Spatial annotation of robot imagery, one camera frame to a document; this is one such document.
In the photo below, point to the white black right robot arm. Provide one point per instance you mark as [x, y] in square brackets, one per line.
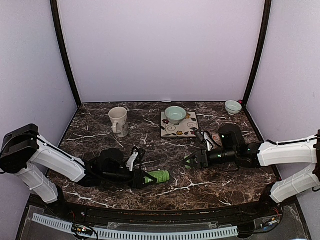
[234, 149]

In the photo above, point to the green labelled supplement bottle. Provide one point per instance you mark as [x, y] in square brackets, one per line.
[163, 176]

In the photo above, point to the light green ceramic bowl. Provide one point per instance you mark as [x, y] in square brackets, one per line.
[175, 114]

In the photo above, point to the black left frame post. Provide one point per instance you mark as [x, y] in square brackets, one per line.
[63, 51]

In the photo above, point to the black right frame post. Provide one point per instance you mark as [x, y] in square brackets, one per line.
[259, 51]

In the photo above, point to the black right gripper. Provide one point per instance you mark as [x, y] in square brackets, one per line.
[202, 155]

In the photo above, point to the green bottle screw cap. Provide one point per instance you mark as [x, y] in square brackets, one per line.
[188, 162]

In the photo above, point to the black frame post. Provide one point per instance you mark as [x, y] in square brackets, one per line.
[259, 51]
[63, 51]

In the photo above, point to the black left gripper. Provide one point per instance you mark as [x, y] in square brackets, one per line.
[139, 183]

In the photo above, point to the white slotted cable duct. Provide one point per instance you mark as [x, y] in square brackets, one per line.
[122, 231]

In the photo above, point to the square floral ceramic plate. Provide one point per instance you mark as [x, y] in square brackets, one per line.
[186, 129]

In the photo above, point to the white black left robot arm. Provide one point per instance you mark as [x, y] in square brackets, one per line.
[24, 149]

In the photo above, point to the small white-green ceramic bowl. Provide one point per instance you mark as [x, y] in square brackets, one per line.
[232, 107]

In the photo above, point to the white floral ceramic mug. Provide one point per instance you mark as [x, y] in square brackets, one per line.
[119, 119]

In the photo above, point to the clear pill bottle green label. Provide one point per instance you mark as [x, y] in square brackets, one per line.
[216, 137]

